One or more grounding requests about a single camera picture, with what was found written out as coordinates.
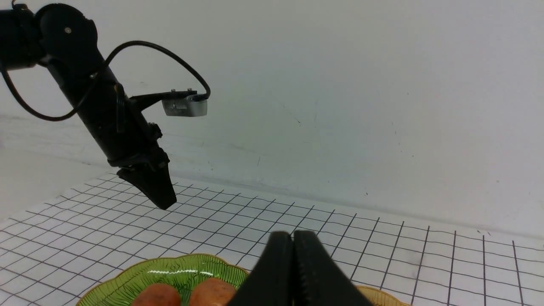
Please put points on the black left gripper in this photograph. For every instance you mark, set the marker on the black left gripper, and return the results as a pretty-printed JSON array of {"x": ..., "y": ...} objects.
[{"x": 128, "y": 140}]

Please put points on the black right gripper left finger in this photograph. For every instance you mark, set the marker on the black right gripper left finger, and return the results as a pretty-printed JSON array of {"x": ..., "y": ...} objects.
[{"x": 269, "y": 283}]

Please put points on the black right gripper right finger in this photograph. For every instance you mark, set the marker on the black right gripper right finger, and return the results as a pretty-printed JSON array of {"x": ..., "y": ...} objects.
[{"x": 317, "y": 280}]

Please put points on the orange potato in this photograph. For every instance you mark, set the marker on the orange potato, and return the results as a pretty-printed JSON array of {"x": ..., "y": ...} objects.
[
  {"x": 158, "y": 294},
  {"x": 212, "y": 292}
]

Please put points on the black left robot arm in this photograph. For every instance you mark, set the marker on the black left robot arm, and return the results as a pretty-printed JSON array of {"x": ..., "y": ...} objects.
[{"x": 60, "y": 38}]

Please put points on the amber glass plate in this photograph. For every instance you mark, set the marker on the amber glass plate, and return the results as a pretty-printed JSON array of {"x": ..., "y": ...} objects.
[{"x": 379, "y": 298}]

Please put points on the green glass plate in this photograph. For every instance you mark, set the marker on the green glass plate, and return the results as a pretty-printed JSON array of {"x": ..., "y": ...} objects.
[{"x": 183, "y": 273}]

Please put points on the white grid tablecloth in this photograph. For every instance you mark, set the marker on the white grid tablecloth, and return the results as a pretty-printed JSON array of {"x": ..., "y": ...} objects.
[{"x": 55, "y": 252}]

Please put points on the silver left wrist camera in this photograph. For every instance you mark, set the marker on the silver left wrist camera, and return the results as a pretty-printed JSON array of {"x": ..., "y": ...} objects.
[{"x": 175, "y": 103}]

